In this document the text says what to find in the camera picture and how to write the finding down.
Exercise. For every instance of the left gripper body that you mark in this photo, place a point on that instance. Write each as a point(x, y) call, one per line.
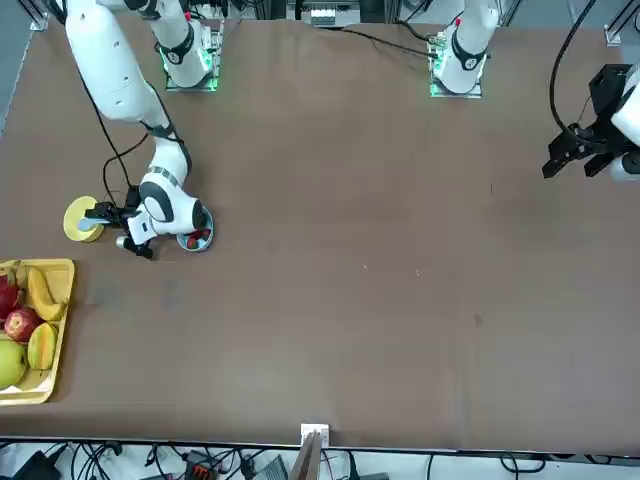
point(607, 90)

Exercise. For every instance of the red dragon fruit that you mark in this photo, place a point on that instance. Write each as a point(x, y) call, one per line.
point(7, 295)

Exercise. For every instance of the red apple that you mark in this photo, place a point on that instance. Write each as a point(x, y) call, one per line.
point(21, 325)

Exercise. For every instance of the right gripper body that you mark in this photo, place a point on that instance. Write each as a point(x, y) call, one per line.
point(131, 202)

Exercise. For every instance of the light blue bowl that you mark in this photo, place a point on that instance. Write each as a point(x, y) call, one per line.
point(202, 246)

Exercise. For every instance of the large black power brick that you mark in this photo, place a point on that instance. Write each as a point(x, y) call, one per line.
point(30, 467)

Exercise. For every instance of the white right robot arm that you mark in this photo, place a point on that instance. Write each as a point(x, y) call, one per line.
point(110, 65)

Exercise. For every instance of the yellow green pear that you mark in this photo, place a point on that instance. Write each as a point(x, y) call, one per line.
point(10, 365)

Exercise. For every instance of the aluminium frame post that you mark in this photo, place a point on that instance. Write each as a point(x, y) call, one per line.
point(307, 460)

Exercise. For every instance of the yellow bowl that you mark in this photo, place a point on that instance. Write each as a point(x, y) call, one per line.
point(75, 220)

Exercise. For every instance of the aluminium corner bracket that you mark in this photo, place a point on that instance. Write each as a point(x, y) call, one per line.
point(40, 20)
point(612, 32)

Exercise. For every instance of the yellow plastic tray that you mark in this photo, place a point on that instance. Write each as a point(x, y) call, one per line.
point(65, 300)

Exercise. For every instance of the orange black device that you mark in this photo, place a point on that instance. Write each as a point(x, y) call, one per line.
point(200, 470)

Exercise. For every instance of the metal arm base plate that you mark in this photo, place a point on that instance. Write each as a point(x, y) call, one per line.
point(216, 60)
point(452, 94)

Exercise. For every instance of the yellow star fruit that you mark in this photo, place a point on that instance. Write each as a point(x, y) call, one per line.
point(42, 347)

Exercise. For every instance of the red strawberry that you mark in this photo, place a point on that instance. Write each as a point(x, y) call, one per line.
point(192, 243)

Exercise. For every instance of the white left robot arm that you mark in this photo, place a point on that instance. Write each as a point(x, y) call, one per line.
point(467, 55)

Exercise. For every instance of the light blue plastic spoon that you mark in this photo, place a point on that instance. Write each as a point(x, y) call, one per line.
point(92, 221)

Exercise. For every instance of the yellow banana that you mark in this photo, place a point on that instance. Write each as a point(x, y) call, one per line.
point(42, 295)

